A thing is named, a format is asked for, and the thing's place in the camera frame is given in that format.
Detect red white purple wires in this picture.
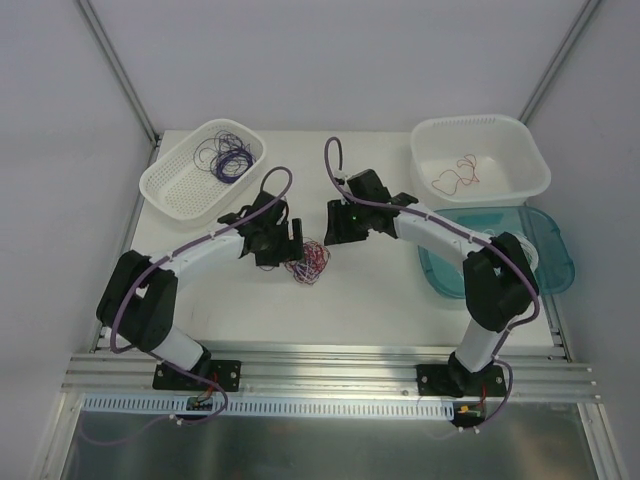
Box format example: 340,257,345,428
283,238,335,287

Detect white perforated basket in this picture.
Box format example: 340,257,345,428
139,119,267,228

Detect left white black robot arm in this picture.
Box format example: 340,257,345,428
96,191,304,389

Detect white wire coil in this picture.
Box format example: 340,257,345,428
514,234,542,274

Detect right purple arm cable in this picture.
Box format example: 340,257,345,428
323,137,540,361

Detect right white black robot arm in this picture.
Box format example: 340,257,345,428
325,169,539,398

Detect white plastic tub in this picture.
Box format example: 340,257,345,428
409,114,551,210

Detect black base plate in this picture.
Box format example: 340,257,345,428
415,363,507,398
152,360,242,393

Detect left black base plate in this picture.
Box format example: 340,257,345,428
152,360,242,393

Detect purple wire bundle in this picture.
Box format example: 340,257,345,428
193,128,257,182

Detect right aluminium frame post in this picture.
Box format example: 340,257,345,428
518,0,605,125

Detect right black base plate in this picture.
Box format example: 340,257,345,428
415,363,507,398

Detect left aluminium frame post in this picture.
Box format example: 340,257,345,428
74,0,161,147

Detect aluminium frame post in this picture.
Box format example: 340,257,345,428
74,0,161,147
518,0,605,125

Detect white slotted cable duct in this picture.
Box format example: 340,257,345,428
82,394,454,421

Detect aluminium mounting rail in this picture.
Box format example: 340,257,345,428
61,342,604,403

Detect teal transparent plastic bin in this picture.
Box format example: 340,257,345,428
418,205,575,300

